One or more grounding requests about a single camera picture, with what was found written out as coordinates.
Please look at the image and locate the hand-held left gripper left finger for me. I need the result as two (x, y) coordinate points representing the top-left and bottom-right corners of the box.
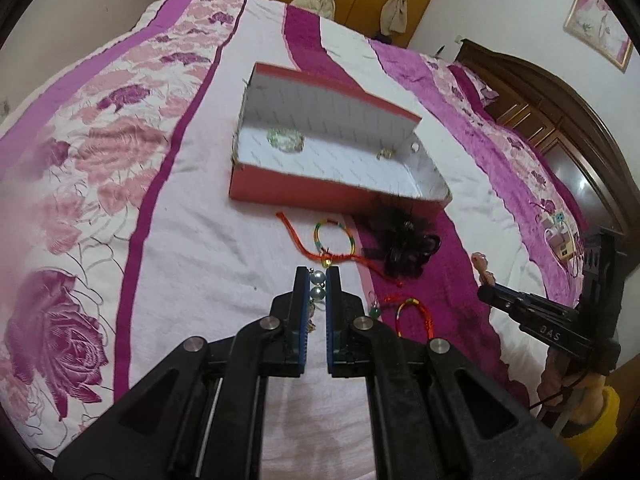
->
(52, 266), (308, 480)

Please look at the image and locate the purple floral pillow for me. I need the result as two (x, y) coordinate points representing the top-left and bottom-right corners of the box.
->
(449, 62), (501, 107)

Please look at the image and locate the person's right hand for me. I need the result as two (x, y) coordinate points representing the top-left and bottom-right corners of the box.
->
(544, 344), (608, 423)

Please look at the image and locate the beige hanging cloth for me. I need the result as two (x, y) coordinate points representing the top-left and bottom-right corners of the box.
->
(380, 0), (409, 37)

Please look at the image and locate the dark wooden headboard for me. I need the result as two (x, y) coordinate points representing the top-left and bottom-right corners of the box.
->
(452, 37), (632, 242)

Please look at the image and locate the red cardboard box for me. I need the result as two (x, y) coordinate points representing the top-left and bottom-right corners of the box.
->
(229, 61), (453, 211)

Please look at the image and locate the person's right forearm yellow sleeve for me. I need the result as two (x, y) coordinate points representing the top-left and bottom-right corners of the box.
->
(565, 386), (622, 442)

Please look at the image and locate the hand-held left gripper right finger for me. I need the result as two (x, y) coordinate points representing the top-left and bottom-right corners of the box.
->
(326, 266), (581, 480)

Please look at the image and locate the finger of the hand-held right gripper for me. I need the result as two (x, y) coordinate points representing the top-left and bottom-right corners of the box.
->
(477, 284), (581, 328)

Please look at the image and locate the framed wall picture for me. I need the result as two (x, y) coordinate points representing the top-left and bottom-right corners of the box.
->
(563, 0), (634, 72)

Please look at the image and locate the pale green bead bracelet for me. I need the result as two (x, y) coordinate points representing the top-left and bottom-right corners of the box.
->
(266, 129), (305, 154)

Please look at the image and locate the black cable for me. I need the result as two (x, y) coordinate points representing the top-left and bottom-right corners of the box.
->
(531, 372), (583, 408)

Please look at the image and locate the silver pearl bead earring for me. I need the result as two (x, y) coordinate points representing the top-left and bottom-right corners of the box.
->
(308, 271), (329, 334)

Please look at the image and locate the multicolour woven bracelet red cord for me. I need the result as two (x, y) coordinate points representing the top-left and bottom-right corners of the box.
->
(382, 294), (439, 339)
(276, 211), (397, 281)

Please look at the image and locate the black feather hair clip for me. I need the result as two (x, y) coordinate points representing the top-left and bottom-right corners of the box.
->
(350, 195), (443, 281)

